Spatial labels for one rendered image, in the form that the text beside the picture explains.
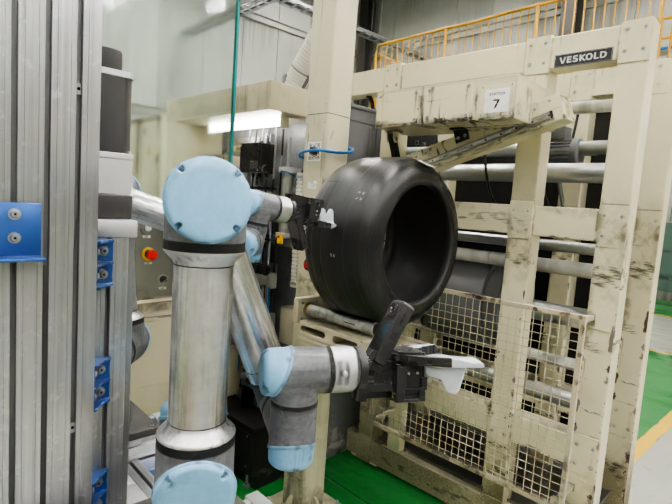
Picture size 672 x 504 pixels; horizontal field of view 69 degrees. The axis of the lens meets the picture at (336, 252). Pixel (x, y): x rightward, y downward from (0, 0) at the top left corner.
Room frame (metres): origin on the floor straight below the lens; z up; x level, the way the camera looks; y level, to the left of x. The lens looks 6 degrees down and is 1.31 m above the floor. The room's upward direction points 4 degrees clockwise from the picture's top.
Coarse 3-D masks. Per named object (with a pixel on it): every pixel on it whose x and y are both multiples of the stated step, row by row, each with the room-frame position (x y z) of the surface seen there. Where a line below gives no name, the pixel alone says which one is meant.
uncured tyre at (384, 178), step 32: (384, 160) 1.68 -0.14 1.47; (416, 160) 1.72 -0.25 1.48; (320, 192) 1.69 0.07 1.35; (352, 192) 1.59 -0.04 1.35; (384, 192) 1.56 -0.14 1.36; (416, 192) 1.97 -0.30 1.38; (448, 192) 1.81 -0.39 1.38; (352, 224) 1.53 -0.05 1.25; (384, 224) 1.55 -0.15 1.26; (416, 224) 2.04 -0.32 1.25; (448, 224) 1.85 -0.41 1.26; (320, 256) 1.61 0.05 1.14; (352, 256) 1.52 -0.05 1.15; (384, 256) 2.04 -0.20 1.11; (416, 256) 2.03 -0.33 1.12; (448, 256) 1.85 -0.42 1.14; (320, 288) 1.68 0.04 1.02; (352, 288) 1.55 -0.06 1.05; (384, 288) 1.57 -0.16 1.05; (416, 288) 1.94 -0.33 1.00
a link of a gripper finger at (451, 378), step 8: (456, 360) 0.77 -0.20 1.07; (464, 360) 0.77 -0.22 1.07; (472, 360) 0.78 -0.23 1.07; (432, 368) 0.79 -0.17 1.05; (440, 368) 0.78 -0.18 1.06; (448, 368) 0.78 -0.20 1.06; (456, 368) 0.77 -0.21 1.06; (464, 368) 0.77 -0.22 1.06; (432, 376) 0.78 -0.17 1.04; (440, 376) 0.78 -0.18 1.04; (448, 376) 0.78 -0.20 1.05; (456, 376) 0.77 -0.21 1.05; (448, 384) 0.78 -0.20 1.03; (456, 384) 0.77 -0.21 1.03; (448, 392) 0.78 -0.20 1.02; (456, 392) 0.77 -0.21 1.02
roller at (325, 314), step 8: (312, 304) 1.86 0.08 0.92; (312, 312) 1.82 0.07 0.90; (320, 312) 1.79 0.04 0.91; (328, 312) 1.77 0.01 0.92; (336, 312) 1.75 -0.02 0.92; (328, 320) 1.76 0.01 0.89; (336, 320) 1.73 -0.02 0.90; (344, 320) 1.70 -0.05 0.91; (352, 320) 1.68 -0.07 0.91; (360, 320) 1.67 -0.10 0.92; (368, 320) 1.66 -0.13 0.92; (352, 328) 1.69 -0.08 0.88; (360, 328) 1.65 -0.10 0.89; (368, 328) 1.63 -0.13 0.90; (376, 328) 1.61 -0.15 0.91
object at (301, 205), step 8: (296, 200) 1.43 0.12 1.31; (304, 200) 1.45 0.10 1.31; (312, 200) 1.45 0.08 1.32; (320, 200) 1.47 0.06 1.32; (296, 208) 1.41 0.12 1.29; (304, 208) 1.45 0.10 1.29; (312, 208) 1.45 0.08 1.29; (320, 208) 1.49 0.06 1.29; (304, 216) 1.45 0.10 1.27; (312, 216) 1.45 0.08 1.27; (304, 224) 1.45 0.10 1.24
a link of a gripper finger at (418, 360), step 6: (408, 360) 0.78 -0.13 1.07; (414, 360) 0.78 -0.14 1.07; (420, 360) 0.77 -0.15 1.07; (426, 360) 0.77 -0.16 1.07; (432, 360) 0.77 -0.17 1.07; (438, 360) 0.77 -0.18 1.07; (444, 360) 0.77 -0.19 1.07; (450, 360) 0.77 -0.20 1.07; (438, 366) 0.77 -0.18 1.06; (444, 366) 0.77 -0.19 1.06; (450, 366) 0.77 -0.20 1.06
